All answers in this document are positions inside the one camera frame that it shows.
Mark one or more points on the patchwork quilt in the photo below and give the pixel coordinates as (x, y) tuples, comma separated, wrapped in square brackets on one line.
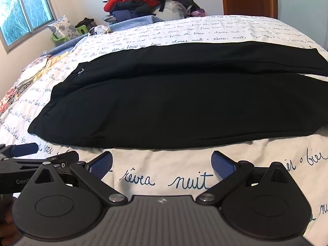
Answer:
[(23, 79)]

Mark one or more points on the dark cloth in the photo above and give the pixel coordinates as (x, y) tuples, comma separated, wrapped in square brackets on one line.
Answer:
[(85, 22)]

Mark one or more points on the yellow cloth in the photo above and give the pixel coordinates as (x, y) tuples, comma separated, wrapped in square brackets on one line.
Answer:
[(55, 64)]

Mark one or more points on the pile of clothes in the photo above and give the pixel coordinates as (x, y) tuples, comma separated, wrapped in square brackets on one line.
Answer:
[(133, 1)]

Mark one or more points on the white script-print bedspread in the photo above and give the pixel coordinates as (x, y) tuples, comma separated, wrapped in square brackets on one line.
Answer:
[(166, 30)]

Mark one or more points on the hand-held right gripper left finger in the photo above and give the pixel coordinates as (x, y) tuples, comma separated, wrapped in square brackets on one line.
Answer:
[(101, 167)]

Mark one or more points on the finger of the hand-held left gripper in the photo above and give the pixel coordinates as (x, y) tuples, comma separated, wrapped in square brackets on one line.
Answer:
[(65, 157), (24, 150)]

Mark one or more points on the green basket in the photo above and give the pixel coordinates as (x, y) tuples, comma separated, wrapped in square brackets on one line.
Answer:
[(57, 38)]

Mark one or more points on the light blue blanket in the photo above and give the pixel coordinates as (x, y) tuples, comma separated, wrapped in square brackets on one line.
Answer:
[(138, 20)]

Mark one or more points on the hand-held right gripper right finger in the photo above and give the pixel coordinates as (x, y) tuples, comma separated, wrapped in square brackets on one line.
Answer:
[(223, 166)]

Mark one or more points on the white plastic bag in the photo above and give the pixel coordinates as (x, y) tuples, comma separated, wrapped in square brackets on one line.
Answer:
[(98, 29)]

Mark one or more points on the black pants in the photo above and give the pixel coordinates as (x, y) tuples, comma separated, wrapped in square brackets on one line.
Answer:
[(179, 94)]

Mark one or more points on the clear plastic bag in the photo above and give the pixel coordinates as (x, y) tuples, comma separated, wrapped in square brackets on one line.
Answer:
[(176, 7)]

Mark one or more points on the purple cloth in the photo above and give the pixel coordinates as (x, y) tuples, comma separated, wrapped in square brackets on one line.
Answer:
[(198, 12)]

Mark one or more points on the floral pillow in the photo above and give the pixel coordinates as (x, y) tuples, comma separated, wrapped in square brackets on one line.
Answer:
[(61, 28)]

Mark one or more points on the window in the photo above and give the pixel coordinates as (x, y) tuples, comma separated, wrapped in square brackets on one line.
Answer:
[(20, 18)]

